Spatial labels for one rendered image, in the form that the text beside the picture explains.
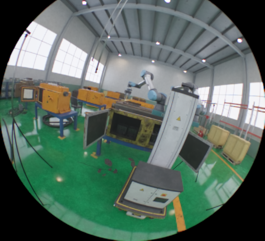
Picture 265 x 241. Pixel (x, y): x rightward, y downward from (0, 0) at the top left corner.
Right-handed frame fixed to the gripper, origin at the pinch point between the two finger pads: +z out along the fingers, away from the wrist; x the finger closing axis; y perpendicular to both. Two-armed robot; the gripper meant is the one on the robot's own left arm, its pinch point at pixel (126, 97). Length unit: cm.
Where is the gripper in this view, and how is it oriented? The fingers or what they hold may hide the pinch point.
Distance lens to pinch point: 178.4
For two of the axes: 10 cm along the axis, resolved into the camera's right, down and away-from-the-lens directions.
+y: -5.8, -2.7, 7.7
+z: -2.4, 9.6, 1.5
